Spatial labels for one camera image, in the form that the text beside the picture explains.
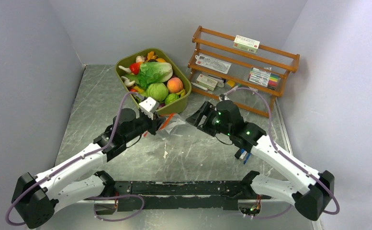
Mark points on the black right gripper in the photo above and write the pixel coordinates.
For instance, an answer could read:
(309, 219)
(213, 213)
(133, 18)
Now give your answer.
(205, 116)

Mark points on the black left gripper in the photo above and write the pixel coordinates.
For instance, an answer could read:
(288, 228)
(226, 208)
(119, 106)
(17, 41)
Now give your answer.
(152, 121)

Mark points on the clear zip bag orange zipper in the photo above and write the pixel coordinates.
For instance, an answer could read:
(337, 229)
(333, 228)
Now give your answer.
(163, 125)

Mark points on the round green cabbage toy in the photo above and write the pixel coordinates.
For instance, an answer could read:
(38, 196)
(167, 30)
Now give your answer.
(157, 91)

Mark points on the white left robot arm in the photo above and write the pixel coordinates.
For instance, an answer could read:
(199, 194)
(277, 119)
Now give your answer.
(37, 198)

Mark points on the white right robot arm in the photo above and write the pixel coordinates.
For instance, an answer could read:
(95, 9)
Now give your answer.
(304, 187)

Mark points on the small green lime toy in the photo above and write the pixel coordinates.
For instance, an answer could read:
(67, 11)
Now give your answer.
(171, 98)

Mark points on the small white green box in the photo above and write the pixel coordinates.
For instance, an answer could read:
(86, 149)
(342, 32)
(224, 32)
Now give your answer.
(207, 82)

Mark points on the peach toy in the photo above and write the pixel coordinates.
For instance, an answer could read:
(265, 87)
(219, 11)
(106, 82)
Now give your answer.
(174, 85)

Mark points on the white mushroom toy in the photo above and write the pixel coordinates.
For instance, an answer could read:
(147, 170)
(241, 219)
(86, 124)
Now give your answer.
(127, 82)

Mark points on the napa cabbage toy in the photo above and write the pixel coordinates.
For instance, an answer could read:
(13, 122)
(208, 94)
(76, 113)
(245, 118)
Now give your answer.
(154, 72)

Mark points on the wooden shelf rack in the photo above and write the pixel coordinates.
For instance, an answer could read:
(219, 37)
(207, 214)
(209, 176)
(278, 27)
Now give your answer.
(220, 46)

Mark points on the flat packaged stationery card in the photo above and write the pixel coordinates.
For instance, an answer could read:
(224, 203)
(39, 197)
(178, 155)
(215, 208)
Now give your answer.
(212, 63)

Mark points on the coloured marker pen set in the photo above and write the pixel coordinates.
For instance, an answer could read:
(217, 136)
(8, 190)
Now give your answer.
(263, 78)

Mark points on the white box on top shelf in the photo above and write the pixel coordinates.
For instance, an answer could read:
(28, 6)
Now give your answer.
(246, 44)

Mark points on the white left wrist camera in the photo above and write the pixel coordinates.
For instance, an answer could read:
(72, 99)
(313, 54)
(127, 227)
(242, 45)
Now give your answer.
(149, 106)

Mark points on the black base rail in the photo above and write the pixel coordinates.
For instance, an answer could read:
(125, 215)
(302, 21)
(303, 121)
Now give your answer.
(126, 196)

